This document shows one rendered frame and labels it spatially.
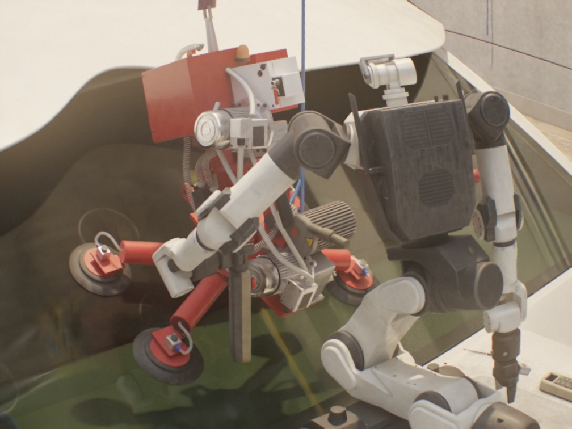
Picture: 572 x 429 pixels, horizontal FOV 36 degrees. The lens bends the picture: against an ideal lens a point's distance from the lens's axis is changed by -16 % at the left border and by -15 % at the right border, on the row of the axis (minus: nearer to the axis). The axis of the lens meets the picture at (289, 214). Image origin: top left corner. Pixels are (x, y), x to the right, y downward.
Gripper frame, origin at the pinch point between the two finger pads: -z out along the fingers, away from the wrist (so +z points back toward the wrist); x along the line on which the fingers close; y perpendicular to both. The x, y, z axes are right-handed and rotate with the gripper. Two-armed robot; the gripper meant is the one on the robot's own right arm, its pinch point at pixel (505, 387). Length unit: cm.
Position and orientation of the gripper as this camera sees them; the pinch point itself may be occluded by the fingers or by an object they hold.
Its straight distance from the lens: 262.4
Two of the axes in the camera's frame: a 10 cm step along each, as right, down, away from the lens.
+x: -1.9, -2.6, 9.5
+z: -1.5, -9.4, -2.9
